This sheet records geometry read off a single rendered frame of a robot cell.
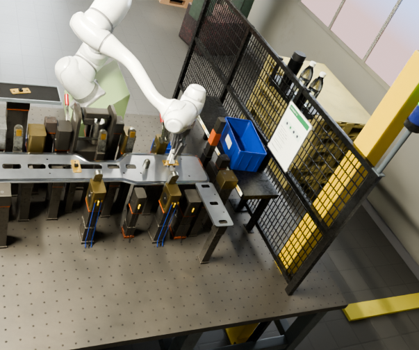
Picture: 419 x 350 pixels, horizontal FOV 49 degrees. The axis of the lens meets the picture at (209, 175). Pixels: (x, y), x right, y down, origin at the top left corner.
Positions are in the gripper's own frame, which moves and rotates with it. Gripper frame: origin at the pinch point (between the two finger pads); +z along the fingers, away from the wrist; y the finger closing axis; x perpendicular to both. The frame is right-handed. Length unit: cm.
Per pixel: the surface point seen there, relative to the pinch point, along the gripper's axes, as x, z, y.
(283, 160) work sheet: 54, -12, 15
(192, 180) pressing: 9.2, 6.8, 10.7
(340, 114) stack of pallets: 199, 28, -93
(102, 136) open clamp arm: -33.3, -1.4, -12.5
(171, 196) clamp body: -7.8, 2.9, 25.1
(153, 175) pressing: -10.2, 6.7, 6.5
